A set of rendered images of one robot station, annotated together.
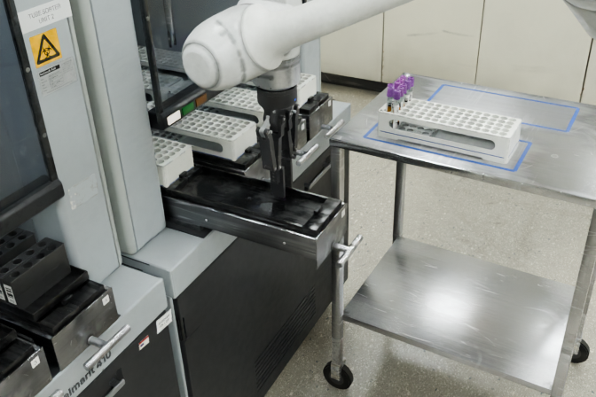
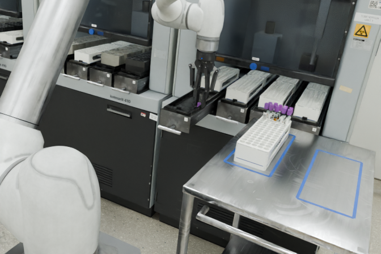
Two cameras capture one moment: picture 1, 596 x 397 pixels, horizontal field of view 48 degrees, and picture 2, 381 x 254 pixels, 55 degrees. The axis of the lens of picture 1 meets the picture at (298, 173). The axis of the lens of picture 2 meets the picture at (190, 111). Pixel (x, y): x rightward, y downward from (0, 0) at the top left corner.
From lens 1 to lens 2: 170 cm
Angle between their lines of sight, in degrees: 74
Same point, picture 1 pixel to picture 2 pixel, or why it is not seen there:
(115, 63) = not seen: hidden behind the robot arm
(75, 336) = (121, 82)
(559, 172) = (225, 177)
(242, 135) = (234, 90)
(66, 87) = not seen: hidden behind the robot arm
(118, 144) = (179, 49)
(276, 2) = (198, 5)
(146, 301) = (148, 101)
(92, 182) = (164, 54)
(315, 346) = not seen: outside the picture
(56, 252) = (141, 62)
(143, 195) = (183, 77)
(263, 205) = (189, 103)
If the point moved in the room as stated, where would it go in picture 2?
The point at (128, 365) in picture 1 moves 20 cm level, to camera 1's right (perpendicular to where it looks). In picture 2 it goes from (135, 114) to (131, 131)
